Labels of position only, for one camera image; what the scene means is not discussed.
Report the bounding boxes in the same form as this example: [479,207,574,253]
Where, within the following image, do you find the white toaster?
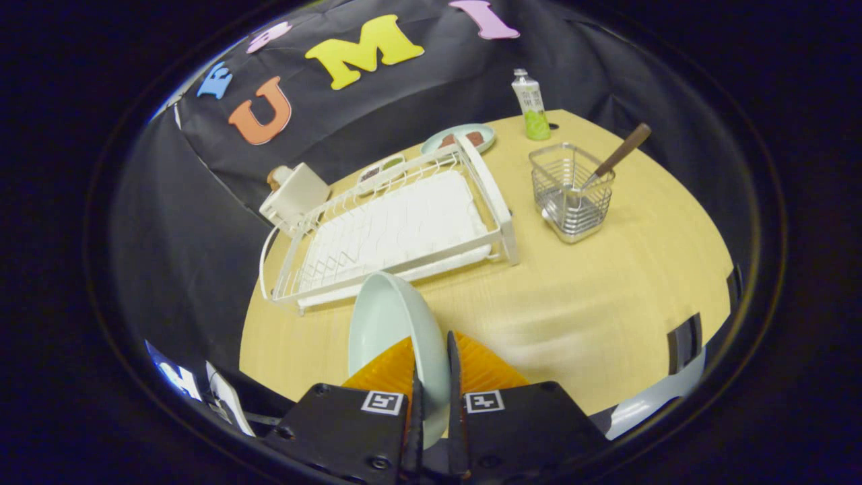
[259,162,332,233]

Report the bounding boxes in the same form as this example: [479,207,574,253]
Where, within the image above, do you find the white drip tray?
[296,170,492,311]

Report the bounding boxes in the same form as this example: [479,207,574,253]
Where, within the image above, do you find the clear bottle green label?
[511,68,552,141]

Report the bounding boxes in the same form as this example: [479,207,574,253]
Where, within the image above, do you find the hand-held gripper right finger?
[446,330,610,485]

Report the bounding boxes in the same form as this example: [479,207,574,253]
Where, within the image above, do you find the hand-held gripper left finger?
[266,335,425,485]

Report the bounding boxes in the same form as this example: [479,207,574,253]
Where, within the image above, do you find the white card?
[205,362,257,437]

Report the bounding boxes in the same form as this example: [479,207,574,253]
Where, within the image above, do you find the spoon with brown handle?
[542,123,653,223]

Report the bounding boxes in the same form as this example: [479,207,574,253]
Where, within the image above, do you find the pale green plate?
[347,271,452,449]

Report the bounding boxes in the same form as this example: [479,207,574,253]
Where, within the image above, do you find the black backdrop cloth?
[111,0,755,378]

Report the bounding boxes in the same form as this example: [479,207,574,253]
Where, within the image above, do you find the small teal plate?
[421,123,496,157]

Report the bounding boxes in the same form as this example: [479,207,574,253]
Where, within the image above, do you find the white divided condiment dish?
[357,154,407,186]

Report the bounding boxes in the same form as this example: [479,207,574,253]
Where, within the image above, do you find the white wire dish rack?
[259,133,519,316]

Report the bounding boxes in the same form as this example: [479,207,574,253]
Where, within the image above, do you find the metal wire basket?
[529,142,616,244]

